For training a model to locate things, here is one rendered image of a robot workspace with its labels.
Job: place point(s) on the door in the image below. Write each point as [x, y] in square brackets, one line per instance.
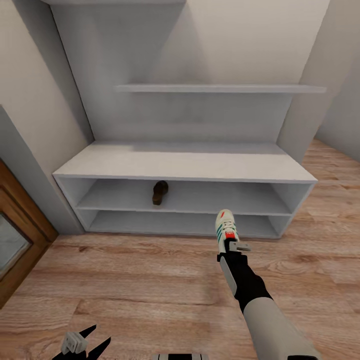
[25, 234]

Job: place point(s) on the sandal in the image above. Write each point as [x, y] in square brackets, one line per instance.
[160, 189]

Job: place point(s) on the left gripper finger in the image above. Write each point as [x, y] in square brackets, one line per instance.
[95, 353]
[87, 331]

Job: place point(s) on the gym shoe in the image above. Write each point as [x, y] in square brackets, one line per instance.
[226, 230]

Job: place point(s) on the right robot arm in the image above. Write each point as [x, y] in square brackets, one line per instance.
[274, 337]

